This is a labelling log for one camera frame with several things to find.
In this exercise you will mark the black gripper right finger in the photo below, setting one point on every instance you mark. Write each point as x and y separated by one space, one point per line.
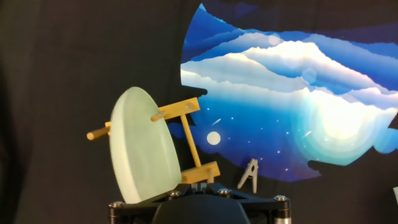
264 205

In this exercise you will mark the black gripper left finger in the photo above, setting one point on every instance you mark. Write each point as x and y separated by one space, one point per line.
136 211

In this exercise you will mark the pale green plate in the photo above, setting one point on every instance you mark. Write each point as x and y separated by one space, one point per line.
143 146

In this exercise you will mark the wooden dish rack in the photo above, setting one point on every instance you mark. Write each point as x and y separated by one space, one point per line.
180 109

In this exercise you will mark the black cloth with blue print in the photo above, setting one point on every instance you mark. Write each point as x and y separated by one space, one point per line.
62 93

